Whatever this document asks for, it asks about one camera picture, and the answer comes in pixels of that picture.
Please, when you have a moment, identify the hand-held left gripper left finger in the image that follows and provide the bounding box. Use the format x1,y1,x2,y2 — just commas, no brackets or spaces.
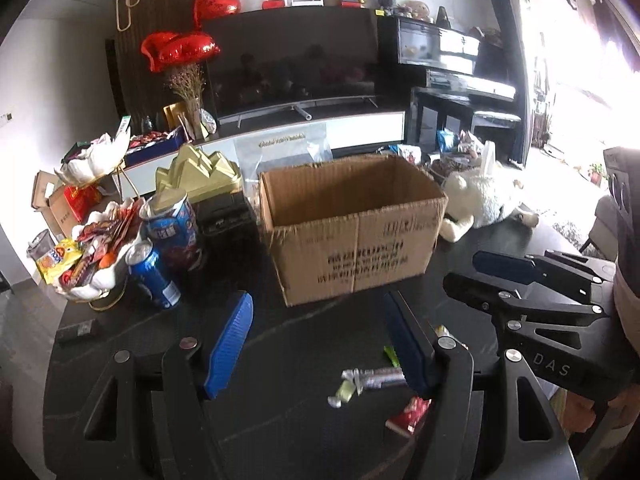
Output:
82,290,254,480

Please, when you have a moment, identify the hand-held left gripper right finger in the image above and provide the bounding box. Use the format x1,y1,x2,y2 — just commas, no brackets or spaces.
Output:
384,290,581,480

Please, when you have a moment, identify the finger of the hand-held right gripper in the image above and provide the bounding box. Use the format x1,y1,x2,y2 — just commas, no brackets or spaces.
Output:
472,249,616,306
442,272,608,326

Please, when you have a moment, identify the silver snack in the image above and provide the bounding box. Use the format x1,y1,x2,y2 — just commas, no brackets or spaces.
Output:
342,367,408,391

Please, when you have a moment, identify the dark red snack packet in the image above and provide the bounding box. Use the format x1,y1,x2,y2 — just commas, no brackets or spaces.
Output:
385,395,433,433

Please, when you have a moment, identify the pale green candy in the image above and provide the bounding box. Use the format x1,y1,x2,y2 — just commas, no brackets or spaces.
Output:
327,380,358,408

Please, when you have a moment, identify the brown cardboard box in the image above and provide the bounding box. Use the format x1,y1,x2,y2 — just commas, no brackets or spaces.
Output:
257,154,449,308

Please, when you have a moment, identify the white lotus bowl with snacks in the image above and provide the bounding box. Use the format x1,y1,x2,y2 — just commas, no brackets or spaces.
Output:
35,200,143,291

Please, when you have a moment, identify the person's right hand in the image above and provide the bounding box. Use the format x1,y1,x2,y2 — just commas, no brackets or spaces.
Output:
552,389,640,433

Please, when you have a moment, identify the white plush sheep tissue holder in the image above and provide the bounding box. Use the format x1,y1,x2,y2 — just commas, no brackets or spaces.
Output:
439,165,541,244

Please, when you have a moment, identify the blue soda can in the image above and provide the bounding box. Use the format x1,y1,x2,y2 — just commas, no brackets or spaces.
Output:
125,240,182,310

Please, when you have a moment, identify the black snack bowl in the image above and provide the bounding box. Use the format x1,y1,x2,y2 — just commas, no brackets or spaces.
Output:
429,156,477,186

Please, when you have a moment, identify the black ornament base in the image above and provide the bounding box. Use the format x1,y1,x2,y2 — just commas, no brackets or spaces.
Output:
192,190,258,236

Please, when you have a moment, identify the black piano bench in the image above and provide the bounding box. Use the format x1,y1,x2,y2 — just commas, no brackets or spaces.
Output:
470,109,525,161

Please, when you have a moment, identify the gold mountain ornament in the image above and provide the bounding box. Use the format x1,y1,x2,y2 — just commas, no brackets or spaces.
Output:
155,143,243,206

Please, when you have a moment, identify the yellow chip packet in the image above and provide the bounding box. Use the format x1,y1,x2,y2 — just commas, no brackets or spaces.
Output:
35,240,83,283

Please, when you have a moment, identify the white television cabinet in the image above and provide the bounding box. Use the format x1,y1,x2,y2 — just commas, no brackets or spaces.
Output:
122,109,407,196

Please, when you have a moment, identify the clear plastic bag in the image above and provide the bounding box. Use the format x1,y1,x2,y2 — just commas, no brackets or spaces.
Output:
234,132,333,181

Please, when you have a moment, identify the blue tray of red packets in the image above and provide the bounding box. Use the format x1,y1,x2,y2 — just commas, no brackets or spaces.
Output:
124,127,187,167

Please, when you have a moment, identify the black upright piano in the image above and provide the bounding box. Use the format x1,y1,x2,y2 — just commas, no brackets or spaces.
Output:
376,15,526,166

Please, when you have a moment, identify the red gift box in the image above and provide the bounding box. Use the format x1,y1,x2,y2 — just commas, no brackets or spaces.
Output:
47,182,108,238

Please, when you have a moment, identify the clear plastic container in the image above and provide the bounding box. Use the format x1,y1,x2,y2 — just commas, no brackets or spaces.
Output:
27,230,56,263

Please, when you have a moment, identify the white tiered petal snack stand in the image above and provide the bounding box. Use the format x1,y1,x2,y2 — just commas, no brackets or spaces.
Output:
52,132,151,311

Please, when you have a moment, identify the blue curtain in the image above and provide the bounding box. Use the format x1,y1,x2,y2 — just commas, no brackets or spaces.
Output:
495,0,533,163

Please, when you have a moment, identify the yellow gift bag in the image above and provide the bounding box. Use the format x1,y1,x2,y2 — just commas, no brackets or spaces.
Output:
164,101,196,133

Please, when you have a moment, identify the small open brown carton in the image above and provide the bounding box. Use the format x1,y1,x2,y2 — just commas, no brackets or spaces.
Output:
32,170,66,211

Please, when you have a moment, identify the dried flower bouquet vase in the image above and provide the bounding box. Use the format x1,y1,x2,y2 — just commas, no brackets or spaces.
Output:
167,62,208,141

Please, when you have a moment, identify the black flat television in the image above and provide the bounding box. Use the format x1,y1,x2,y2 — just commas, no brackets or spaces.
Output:
200,7,381,121

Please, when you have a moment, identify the red heart balloon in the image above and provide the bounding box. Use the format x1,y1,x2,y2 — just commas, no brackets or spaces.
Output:
165,34,221,68
194,0,242,28
141,31,183,73

